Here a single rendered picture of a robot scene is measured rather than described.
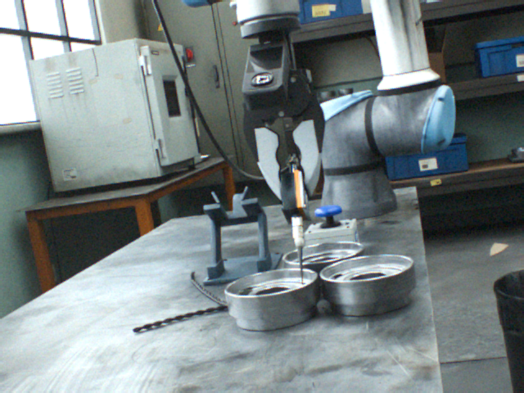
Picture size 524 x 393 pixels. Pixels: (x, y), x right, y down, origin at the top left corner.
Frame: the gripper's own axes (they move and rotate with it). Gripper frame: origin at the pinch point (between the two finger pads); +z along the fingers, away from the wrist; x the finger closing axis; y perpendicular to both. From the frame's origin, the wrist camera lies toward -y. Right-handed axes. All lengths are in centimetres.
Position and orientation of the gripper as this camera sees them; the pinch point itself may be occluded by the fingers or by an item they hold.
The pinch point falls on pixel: (294, 188)
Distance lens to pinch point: 81.1
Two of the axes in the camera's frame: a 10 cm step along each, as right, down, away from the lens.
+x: -9.8, 1.4, 1.6
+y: 1.4, -1.5, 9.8
